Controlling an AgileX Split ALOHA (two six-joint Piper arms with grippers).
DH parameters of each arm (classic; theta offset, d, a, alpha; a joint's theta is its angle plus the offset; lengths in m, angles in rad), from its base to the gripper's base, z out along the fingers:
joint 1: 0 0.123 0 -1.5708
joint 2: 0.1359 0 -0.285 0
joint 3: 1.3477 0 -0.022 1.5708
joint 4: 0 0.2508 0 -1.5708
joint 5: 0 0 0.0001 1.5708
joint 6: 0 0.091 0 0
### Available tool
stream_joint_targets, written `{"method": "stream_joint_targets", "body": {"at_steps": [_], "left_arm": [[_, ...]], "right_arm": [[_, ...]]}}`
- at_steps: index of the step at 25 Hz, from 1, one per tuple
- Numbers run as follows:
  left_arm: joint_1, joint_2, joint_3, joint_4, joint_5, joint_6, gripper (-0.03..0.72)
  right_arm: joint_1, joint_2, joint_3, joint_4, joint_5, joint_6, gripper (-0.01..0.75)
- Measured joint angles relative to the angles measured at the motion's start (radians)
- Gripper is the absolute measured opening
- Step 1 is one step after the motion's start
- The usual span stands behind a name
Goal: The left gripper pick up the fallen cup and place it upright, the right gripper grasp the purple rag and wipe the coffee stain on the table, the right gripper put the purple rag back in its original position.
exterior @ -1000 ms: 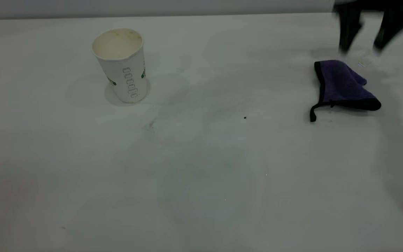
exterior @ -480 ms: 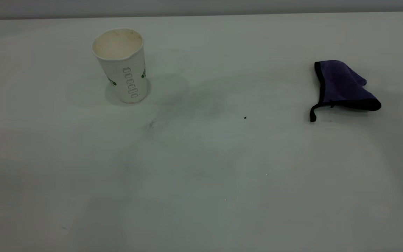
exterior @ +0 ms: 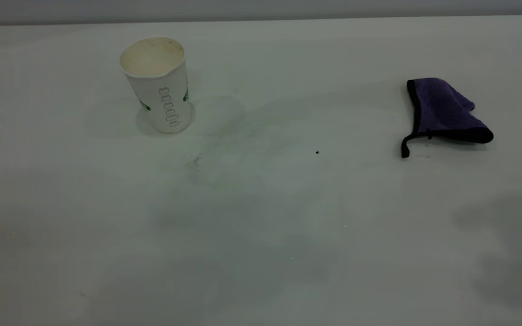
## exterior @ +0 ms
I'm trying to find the purple cloth black trim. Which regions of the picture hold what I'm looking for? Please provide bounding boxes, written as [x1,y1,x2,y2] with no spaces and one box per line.
[401,77,494,158]

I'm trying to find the white paper cup green print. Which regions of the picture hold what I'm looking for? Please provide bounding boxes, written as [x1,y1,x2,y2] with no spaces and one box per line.
[119,36,192,134]

